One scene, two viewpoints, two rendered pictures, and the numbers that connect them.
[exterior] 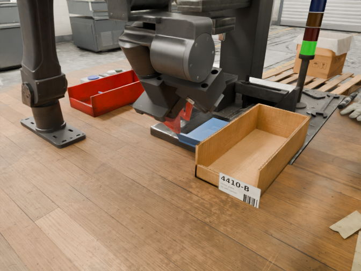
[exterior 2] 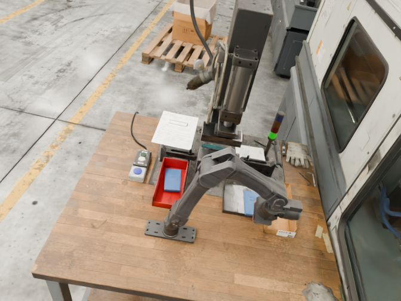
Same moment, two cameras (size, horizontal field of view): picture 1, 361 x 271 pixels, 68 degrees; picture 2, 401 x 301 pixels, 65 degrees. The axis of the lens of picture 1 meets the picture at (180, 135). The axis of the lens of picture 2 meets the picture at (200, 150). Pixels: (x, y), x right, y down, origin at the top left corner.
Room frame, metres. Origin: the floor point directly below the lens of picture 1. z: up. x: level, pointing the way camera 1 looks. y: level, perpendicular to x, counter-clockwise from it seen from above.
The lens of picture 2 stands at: (0.01, 0.76, 1.99)
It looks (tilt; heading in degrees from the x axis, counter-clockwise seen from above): 41 degrees down; 319
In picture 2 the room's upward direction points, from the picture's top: 12 degrees clockwise
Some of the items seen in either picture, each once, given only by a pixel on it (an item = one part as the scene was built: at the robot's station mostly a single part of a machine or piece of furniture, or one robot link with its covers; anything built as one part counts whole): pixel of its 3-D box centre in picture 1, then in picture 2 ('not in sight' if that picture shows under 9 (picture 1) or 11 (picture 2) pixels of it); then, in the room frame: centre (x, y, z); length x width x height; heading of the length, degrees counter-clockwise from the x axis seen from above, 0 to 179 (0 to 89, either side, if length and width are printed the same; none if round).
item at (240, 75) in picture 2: not in sight; (236, 86); (0.80, -0.05, 1.37); 0.11 x 0.09 x 0.30; 51
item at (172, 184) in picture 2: not in sight; (172, 178); (0.82, 0.18, 0.92); 0.15 x 0.07 x 0.03; 147
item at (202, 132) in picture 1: (208, 128); (252, 202); (0.53, -0.06, 0.93); 0.15 x 0.07 x 0.03; 143
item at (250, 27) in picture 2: not in sight; (241, 57); (0.90, -0.14, 1.44); 0.17 x 0.13 x 0.42; 141
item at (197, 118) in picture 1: (198, 129); (241, 200); (0.58, -0.04, 0.91); 0.17 x 0.16 x 0.02; 51
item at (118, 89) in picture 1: (115, 90); (170, 182); (0.80, 0.20, 0.93); 0.25 x 0.12 x 0.06; 141
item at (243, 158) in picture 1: (258, 147); (278, 207); (0.46, -0.16, 0.93); 0.25 x 0.13 x 0.08; 141
